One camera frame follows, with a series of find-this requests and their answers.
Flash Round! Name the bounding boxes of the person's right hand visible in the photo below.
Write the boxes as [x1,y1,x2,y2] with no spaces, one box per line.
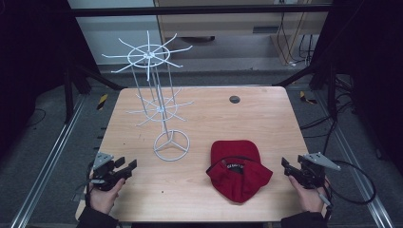
[287,176,331,213]

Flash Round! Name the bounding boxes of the person's left hand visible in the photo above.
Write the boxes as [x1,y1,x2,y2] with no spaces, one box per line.
[87,177,126,216]

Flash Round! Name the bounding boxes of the black floor cables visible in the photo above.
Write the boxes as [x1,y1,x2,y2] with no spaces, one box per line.
[298,75,357,156]

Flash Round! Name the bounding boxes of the white wire rack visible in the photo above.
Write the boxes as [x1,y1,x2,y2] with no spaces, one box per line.
[101,29,195,162]

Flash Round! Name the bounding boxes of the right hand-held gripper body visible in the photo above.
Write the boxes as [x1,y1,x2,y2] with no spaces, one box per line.
[294,151,342,190]

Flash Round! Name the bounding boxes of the hanging black cables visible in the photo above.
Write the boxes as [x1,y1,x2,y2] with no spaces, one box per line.
[276,11,316,68]

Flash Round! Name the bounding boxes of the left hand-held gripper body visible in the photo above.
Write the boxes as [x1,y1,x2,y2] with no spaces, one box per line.
[91,151,133,192]

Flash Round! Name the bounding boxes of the white cabinet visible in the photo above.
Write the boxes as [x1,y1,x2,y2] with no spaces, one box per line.
[67,0,163,67]

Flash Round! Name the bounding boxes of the aluminium floor rail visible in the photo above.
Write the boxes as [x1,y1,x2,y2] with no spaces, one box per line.
[10,94,87,228]
[315,89,395,228]

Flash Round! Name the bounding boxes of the black metal stand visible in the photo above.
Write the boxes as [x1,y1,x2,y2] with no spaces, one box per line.
[62,62,125,125]
[274,61,338,120]

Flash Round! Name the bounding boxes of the red cap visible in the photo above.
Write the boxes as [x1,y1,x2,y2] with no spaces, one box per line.
[205,140,274,204]

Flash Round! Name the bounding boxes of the black metal frame bar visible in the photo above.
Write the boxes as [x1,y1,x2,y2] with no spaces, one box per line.
[67,3,335,17]

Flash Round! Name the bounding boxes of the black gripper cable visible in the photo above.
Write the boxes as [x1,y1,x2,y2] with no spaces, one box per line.
[74,161,96,208]
[317,160,377,222]

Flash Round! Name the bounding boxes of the thin black floor cable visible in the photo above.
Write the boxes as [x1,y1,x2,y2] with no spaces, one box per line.
[26,107,48,128]

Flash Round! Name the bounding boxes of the yellow black hazard tape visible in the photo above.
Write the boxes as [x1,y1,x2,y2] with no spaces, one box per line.
[96,93,109,111]
[298,90,318,105]

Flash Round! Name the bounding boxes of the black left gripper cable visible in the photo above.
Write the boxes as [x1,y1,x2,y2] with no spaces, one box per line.
[74,161,96,208]

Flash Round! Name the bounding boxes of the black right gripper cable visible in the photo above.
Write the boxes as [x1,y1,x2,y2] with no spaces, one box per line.
[317,160,377,222]

